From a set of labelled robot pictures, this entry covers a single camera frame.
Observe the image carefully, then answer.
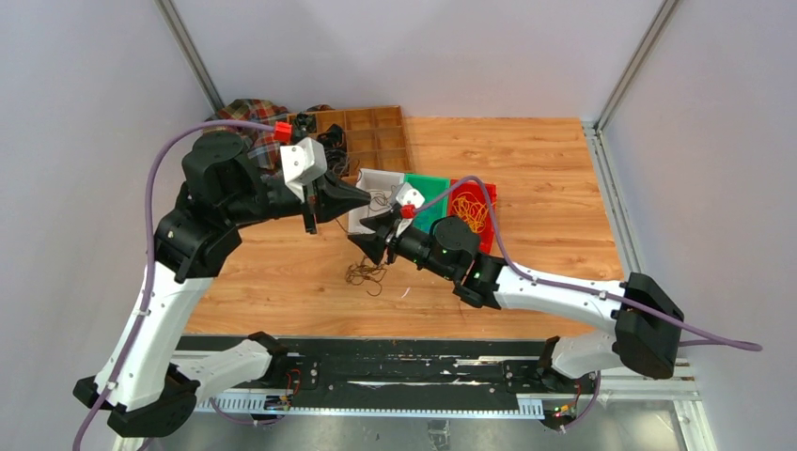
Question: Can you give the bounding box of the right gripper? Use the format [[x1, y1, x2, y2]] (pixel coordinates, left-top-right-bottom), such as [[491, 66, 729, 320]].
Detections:
[[348, 210, 455, 281]]

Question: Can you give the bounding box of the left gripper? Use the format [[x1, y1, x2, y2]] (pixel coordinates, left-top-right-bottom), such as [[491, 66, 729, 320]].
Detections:
[[225, 166, 372, 234]]

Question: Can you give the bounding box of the yellow cable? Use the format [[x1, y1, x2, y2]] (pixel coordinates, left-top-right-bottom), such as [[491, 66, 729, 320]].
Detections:
[[451, 193, 487, 231], [453, 191, 490, 226], [454, 195, 493, 233]]

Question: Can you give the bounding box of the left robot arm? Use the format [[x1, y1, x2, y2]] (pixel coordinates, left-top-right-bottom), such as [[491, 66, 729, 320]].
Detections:
[[73, 132, 370, 439]]

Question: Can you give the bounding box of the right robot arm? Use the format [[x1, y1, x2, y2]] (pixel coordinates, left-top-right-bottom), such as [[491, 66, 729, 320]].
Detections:
[[348, 211, 684, 392]]

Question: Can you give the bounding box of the rolled dark patterned belt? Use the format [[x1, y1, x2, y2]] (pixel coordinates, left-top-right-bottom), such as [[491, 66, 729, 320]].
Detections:
[[327, 150, 351, 178]]

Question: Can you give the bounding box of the white plastic bin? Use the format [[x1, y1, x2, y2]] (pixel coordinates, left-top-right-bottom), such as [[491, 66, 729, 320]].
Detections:
[[347, 168, 405, 234]]

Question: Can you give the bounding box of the rolled dark belt middle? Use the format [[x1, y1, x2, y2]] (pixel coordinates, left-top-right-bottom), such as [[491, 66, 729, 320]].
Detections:
[[316, 123, 347, 152]]

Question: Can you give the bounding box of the green plastic bin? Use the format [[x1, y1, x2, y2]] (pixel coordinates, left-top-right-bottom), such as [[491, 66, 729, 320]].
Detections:
[[405, 174, 450, 223]]

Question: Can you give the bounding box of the wooden compartment tray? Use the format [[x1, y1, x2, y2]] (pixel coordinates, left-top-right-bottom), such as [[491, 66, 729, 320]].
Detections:
[[287, 106, 414, 181]]

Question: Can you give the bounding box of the rolled dark belt top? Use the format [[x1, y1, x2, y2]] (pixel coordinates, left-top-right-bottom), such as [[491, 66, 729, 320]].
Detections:
[[291, 113, 317, 133]]

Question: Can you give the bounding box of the plaid cloth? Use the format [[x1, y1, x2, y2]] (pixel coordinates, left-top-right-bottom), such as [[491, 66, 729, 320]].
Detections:
[[203, 99, 289, 179]]

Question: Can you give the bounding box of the red plastic bin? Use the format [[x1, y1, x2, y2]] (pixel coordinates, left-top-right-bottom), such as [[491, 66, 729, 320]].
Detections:
[[448, 181, 497, 254]]

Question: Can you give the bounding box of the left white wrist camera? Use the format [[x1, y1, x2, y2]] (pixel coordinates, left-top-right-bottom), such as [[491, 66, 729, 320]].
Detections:
[[280, 137, 328, 187]]

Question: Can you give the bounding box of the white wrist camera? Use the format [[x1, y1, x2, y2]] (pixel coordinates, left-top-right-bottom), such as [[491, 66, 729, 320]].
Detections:
[[393, 182, 426, 220], [280, 137, 328, 187]]

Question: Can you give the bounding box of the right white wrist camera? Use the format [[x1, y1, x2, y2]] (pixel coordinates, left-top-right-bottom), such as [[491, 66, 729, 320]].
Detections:
[[393, 182, 426, 220]]

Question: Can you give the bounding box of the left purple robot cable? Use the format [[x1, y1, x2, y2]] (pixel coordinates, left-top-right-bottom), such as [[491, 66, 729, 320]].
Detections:
[[71, 119, 294, 451]]

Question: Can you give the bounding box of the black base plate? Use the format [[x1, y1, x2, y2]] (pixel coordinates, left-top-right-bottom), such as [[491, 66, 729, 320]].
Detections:
[[227, 337, 601, 412]]

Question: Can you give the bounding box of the aluminium frame rail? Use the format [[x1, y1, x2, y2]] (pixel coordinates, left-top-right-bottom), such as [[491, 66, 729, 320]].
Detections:
[[112, 348, 717, 451]]

